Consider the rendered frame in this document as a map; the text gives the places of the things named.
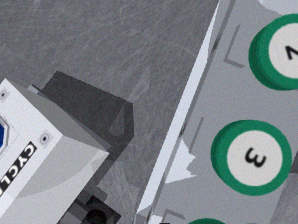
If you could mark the white control box with blue button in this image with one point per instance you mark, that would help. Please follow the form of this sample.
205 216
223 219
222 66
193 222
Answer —
47 157

